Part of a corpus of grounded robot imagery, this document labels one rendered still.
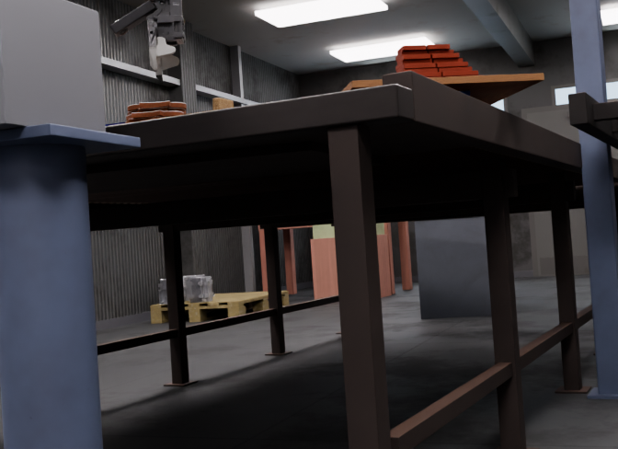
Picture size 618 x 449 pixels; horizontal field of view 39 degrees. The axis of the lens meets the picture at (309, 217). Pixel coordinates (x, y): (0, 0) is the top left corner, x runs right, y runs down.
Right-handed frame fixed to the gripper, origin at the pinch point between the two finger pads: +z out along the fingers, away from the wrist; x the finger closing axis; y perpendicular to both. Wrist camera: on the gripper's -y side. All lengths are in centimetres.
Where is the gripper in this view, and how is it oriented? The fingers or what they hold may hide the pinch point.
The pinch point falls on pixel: (155, 78)
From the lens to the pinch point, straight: 210.2
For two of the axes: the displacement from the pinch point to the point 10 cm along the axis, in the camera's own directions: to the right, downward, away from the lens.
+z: 0.7, 10.0, -0.3
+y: 9.9, -0.6, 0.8
